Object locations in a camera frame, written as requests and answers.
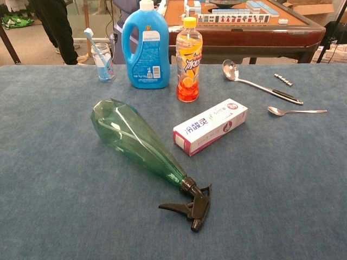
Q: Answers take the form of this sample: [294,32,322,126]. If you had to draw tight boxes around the green transparent spray bottle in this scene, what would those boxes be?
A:
[90,98,213,232]

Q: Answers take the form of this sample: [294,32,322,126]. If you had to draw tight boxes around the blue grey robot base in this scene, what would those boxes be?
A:
[110,0,144,65]

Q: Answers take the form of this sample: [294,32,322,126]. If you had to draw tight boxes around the orange drink bottle yellow cap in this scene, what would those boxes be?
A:
[175,16,203,103]

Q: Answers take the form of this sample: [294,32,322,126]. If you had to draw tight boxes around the blue detergent bottle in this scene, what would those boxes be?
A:
[121,0,171,90]

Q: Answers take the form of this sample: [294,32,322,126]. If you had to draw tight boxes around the black tripod stand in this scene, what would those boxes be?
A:
[316,0,347,64]

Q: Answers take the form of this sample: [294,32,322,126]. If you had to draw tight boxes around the white toothpaste box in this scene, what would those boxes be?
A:
[172,98,249,157]

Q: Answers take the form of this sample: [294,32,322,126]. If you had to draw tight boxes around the clear plastic jar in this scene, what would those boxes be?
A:
[91,42,117,83]

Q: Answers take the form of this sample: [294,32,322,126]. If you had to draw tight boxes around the small steel spoon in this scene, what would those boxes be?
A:
[267,106,328,118]

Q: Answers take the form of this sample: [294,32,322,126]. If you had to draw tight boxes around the brown mahjong table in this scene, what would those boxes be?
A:
[162,0,326,65]

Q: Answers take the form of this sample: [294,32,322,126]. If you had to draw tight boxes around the small black white stick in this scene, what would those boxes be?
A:
[273,73,294,87]

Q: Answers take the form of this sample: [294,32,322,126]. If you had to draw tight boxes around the blue table cloth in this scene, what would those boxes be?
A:
[0,64,347,260]

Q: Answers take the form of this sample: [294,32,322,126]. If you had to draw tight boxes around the face-up mahjong tile row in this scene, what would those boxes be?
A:
[197,13,271,24]

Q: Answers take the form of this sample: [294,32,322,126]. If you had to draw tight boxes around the dark round dish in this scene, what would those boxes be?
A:
[208,0,244,8]

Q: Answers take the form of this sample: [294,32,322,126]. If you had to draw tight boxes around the person in black trousers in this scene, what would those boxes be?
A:
[28,0,81,66]

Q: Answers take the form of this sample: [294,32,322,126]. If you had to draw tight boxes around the white plastic crate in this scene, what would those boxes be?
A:
[311,44,347,64]

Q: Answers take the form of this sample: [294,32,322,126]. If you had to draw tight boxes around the black slanted table leg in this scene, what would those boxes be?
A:
[0,24,22,65]

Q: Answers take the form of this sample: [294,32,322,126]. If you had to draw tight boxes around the cardboard box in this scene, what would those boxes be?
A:
[283,0,347,27]

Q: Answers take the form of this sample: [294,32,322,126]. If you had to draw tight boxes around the green bag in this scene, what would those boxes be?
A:
[1,15,35,30]

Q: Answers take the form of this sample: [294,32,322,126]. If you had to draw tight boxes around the steel ladle black handle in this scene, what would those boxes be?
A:
[222,59,304,106]

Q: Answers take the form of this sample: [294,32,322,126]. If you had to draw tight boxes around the blue-backed mahjong tile wall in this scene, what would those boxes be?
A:
[211,8,252,15]
[183,0,203,17]
[245,0,280,18]

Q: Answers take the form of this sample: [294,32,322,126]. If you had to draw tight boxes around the wooden post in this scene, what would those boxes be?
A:
[82,0,92,57]

